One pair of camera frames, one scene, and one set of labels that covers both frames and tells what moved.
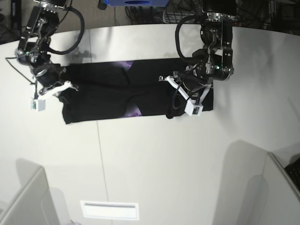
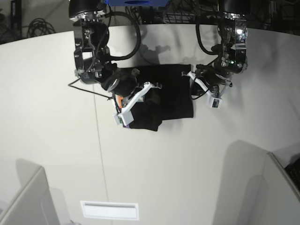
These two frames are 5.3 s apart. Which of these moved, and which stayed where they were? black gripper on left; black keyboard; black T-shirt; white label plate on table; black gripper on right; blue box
Moved: black gripper on left; black T-shirt; black gripper on right
Stayed: white label plate on table; black keyboard; blue box
